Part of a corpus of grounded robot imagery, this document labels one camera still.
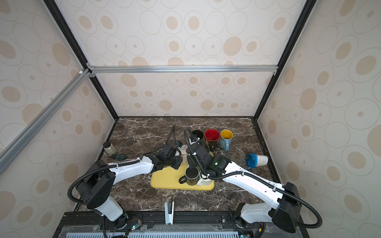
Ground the pink mug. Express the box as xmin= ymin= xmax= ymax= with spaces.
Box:
xmin=181 ymin=144 xmax=188 ymax=156

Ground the white clip on rail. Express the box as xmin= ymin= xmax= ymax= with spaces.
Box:
xmin=164 ymin=202 xmax=174 ymax=225

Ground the yellow plastic tray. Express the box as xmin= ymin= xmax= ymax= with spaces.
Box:
xmin=150 ymin=156 xmax=215 ymax=190

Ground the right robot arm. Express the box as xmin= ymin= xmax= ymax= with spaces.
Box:
xmin=184 ymin=128 xmax=322 ymax=233

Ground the white cup blue lid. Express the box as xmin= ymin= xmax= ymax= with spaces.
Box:
xmin=246 ymin=153 xmax=268 ymax=169

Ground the black mug red inside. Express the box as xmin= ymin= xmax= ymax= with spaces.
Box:
xmin=178 ymin=167 xmax=199 ymax=186

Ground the white cream mug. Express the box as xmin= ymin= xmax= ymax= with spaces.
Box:
xmin=196 ymin=174 xmax=213 ymax=186

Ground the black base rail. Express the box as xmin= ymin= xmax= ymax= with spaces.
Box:
xmin=53 ymin=211 xmax=308 ymax=238

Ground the blue butterfly mug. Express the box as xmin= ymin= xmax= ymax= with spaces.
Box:
xmin=219 ymin=130 xmax=234 ymax=152

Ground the diagonal aluminium bar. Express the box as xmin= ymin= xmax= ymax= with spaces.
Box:
xmin=1 ymin=69 xmax=90 ymax=173

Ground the horizontal aluminium bar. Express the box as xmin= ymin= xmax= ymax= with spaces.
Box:
xmin=89 ymin=64 xmax=278 ymax=73

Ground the small bottle black cap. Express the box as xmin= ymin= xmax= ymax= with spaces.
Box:
xmin=103 ymin=141 xmax=117 ymax=156

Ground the white bottom dark mug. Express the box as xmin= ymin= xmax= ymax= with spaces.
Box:
xmin=192 ymin=130 xmax=204 ymax=140

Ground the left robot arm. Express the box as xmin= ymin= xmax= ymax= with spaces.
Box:
xmin=67 ymin=125 xmax=183 ymax=222

